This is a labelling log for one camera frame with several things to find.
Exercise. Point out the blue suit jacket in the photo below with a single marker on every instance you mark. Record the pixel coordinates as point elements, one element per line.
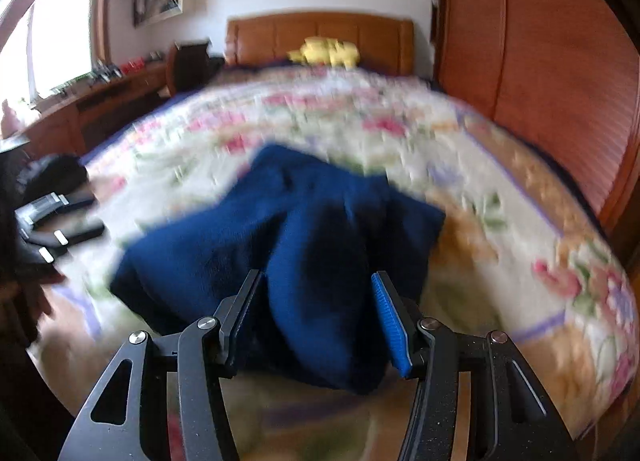
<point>310,251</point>

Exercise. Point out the black device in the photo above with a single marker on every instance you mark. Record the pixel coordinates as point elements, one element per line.
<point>107,72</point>

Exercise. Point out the wooden chair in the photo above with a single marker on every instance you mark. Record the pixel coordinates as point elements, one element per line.
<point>190,66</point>

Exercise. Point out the wooden bed headboard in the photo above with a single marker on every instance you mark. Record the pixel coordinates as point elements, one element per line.
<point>260,38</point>

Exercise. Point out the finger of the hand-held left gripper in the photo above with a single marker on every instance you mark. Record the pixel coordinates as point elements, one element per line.
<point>45,208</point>
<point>75,236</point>

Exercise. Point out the bed with floral blanket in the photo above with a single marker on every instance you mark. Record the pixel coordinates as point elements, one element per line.
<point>350,116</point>

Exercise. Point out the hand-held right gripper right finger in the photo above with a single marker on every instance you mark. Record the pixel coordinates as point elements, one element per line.
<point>392,326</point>

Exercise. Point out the wooden desk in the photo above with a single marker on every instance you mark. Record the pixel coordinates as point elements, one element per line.
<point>100,101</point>

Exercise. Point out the red basket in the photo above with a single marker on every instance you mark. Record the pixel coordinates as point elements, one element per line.
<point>134,66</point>

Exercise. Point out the wooden louvered wardrobe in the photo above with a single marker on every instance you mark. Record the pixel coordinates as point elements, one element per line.
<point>525,41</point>

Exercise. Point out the window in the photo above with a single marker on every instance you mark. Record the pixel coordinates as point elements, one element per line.
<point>55,31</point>

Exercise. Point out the yellow plush toy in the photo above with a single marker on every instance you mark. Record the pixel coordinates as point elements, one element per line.
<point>325,51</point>

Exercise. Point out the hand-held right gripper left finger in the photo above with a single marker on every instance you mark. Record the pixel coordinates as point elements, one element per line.
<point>245,321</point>

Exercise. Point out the dark cloth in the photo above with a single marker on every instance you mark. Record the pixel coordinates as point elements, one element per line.
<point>216,65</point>

